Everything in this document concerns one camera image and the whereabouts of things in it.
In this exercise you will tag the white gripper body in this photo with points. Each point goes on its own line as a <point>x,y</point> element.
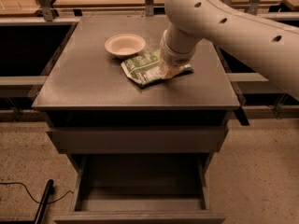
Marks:
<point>175,57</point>

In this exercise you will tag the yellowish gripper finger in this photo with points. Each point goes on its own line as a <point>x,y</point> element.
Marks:
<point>162,67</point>
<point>169,72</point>

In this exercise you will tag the green jalapeno chip bag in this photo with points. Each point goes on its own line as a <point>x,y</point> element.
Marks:
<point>144,69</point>

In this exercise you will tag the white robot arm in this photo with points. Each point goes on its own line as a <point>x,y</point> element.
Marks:
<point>268,47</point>

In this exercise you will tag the grey drawer cabinet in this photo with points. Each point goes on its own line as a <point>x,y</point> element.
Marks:
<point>87,87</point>

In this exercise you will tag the closed top drawer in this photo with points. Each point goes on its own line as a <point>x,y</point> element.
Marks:
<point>138,140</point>

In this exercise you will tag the open middle drawer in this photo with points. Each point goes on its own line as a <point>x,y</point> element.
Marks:
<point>140,189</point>

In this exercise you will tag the white paper bowl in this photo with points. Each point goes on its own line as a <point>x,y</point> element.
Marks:
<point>125,45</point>

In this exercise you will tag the black bar on floor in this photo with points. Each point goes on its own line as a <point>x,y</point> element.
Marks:
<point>44,202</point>

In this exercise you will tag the metal frame post middle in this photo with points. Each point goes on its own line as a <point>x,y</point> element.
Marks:
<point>149,8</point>

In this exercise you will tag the metal frame post left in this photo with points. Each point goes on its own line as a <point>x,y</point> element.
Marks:
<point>46,9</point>

